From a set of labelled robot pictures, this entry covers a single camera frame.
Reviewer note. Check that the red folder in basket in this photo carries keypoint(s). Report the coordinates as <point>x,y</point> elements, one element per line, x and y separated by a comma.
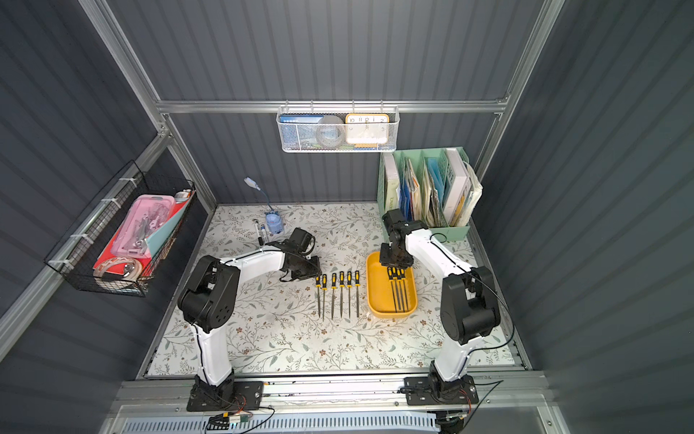
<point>125,268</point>

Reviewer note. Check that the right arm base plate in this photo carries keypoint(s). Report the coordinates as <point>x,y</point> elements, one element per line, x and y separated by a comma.
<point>424,391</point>

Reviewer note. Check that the yellow white clock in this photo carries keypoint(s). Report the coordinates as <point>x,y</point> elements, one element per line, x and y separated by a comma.
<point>367,129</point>

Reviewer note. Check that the file tool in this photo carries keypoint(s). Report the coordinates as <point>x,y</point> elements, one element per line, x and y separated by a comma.
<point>349,289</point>
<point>318,296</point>
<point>357,285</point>
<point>324,280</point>
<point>334,279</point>
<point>341,279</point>

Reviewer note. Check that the black marker pen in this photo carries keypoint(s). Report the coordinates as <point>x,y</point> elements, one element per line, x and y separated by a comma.
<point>256,224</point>

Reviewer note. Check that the file tools in tray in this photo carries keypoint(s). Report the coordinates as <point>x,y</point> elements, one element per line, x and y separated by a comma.
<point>397,281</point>

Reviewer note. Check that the grey tape roll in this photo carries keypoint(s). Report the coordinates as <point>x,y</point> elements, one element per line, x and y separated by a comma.
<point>330,132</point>

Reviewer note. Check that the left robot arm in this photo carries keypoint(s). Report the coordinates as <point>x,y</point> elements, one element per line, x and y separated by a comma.
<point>210,293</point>

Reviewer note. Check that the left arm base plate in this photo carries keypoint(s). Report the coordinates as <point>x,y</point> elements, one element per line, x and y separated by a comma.
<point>226,397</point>

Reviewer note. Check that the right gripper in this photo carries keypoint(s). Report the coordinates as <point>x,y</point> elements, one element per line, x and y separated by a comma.
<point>392,259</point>

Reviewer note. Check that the blue box in basket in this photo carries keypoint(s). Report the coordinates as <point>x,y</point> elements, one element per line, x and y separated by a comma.
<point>298,131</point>

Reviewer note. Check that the white book in organizer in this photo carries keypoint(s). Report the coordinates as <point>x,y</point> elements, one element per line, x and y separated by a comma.
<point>457,185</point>

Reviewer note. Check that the black wire side basket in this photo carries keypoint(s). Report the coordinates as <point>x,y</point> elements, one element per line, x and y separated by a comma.
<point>73,258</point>

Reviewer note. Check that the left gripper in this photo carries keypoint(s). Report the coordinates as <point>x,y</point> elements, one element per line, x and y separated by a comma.
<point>306,266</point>

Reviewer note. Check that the pink plastic tool case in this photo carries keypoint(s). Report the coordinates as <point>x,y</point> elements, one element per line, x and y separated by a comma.
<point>145,217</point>

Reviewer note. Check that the yellow storage tray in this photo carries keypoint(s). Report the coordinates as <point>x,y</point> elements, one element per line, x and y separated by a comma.
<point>389,295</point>

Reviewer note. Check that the blue marker pen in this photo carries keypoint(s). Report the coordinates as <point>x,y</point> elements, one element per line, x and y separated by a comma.
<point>264,234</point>

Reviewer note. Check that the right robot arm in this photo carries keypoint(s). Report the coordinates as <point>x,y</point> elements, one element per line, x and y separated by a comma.
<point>470,307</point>

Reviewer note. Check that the green file organizer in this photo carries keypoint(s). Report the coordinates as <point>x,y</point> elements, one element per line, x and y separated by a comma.
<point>413,182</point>

